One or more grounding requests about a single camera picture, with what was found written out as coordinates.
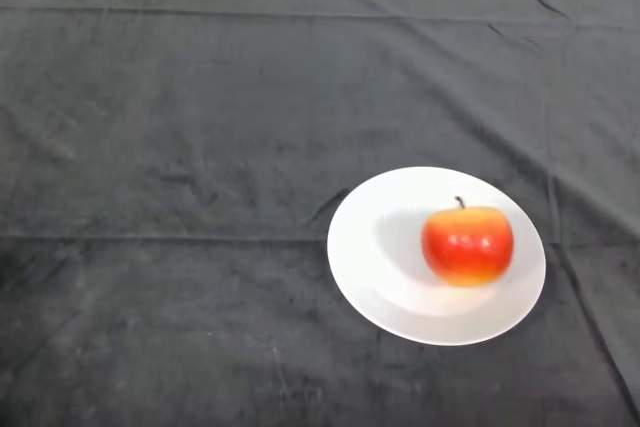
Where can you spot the red and yellow apple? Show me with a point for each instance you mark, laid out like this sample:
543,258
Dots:
467,247

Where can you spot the round white plate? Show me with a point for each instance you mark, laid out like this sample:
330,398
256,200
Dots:
390,257

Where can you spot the black cloth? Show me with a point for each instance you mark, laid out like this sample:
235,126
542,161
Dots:
200,97

